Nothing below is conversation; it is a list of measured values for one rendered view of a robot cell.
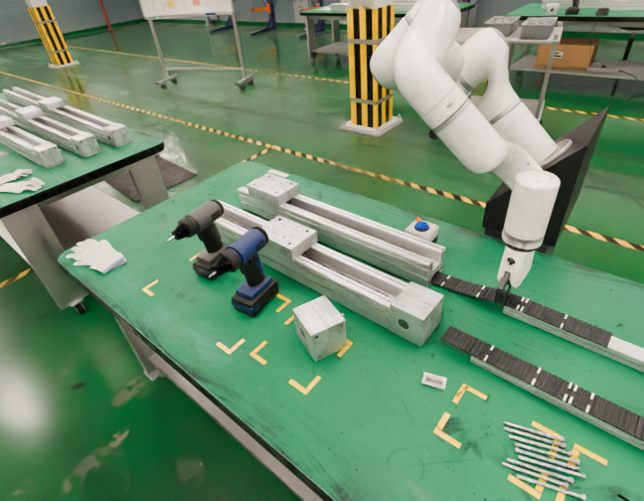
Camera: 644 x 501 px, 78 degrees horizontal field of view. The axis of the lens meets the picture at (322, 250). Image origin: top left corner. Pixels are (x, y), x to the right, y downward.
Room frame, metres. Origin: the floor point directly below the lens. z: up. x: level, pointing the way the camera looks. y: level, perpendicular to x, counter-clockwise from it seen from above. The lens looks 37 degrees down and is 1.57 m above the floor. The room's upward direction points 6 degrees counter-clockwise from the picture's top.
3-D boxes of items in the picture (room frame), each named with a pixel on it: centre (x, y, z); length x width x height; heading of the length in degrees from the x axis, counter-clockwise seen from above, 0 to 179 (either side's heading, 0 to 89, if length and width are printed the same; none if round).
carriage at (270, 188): (1.30, 0.15, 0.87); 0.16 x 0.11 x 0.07; 46
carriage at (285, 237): (0.99, 0.10, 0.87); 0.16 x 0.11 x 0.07; 46
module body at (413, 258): (1.13, -0.03, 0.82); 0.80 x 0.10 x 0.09; 46
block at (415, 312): (0.69, -0.22, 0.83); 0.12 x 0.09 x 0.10; 136
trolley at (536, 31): (3.69, -1.64, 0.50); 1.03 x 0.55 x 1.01; 59
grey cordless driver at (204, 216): (0.99, 0.36, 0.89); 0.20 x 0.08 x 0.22; 145
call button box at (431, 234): (1.02, -0.31, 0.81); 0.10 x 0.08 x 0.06; 136
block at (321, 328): (0.67, 0.01, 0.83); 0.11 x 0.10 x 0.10; 115
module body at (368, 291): (0.99, 0.10, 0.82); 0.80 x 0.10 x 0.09; 46
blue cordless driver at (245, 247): (0.81, 0.21, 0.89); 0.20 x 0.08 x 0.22; 144
